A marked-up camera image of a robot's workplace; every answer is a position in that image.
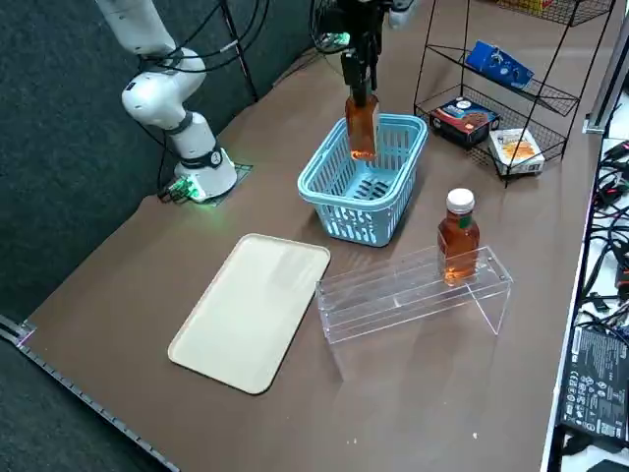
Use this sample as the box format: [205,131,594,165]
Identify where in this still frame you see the dark chocolate cookie box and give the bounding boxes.
[429,96,502,151]

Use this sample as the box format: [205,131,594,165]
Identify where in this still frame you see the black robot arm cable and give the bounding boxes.
[137,0,315,99]

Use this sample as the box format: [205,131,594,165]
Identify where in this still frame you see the tangled black cable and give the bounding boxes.
[584,142,629,325]

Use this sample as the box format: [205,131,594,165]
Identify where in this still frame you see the cream plastic tray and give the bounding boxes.
[167,233,331,395]

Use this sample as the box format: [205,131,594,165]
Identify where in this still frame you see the yellow Nabati wafer box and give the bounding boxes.
[498,0,554,14]

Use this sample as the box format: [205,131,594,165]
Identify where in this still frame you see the clear acrylic beverage shelf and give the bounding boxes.
[314,244,515,380]

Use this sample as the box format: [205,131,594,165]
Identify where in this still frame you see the white Franzzi cracker box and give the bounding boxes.
[487,127,546,177]

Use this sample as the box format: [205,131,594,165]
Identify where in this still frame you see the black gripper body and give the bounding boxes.
[336,0,394,50]

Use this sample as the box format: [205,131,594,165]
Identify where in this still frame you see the blue Oreo cookie box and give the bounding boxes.
[464,39,536,90]

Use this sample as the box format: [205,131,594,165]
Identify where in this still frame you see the black wire snack shelf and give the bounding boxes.
[412,0,618,189]

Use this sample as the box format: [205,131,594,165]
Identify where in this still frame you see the aluminium table edge rail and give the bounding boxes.
[0,314,181,472]

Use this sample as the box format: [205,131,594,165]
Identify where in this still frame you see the light blue plastic shopping basket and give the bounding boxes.
[297,112,429,248]

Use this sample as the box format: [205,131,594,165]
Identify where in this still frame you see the aluminium frame post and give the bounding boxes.
[584,0,629,134]

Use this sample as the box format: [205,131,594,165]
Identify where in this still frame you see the amber tea bottle white cap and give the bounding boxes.
[343,92,380,161]
[436,188,482,288]

